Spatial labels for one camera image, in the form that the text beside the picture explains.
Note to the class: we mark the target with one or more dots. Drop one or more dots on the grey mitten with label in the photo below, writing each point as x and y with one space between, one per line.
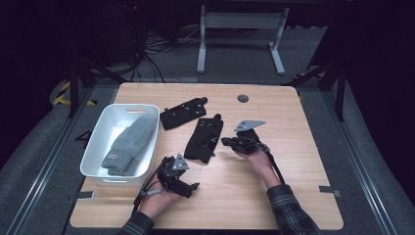
130 143

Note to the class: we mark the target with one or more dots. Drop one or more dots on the yellow black hazard tape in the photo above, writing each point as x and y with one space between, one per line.
62 96

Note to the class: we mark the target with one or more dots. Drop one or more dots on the black glove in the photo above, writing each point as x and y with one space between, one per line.
182 114
204 140

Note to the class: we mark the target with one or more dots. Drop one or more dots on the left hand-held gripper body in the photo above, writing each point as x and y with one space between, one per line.
173 178

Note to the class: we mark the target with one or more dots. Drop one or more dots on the white plastic bin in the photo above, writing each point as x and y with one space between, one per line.
98 143

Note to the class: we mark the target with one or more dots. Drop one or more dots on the grey tape strip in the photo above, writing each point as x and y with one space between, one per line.
330 190
85 195

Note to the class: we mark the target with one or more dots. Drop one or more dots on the metal floor rail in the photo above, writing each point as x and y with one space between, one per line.
42 176
362 169

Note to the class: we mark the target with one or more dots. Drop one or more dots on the black metal stand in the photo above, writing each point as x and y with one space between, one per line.
74 84
339 84

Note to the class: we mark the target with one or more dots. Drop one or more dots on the grey round table grommet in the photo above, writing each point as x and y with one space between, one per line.
243 98

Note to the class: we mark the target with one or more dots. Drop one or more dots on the person's left hand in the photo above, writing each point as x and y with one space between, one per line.
155 202

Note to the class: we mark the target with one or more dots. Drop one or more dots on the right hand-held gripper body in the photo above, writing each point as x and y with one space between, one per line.
248 143

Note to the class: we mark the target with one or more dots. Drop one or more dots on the white metal desk frame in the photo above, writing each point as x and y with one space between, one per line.
241 21

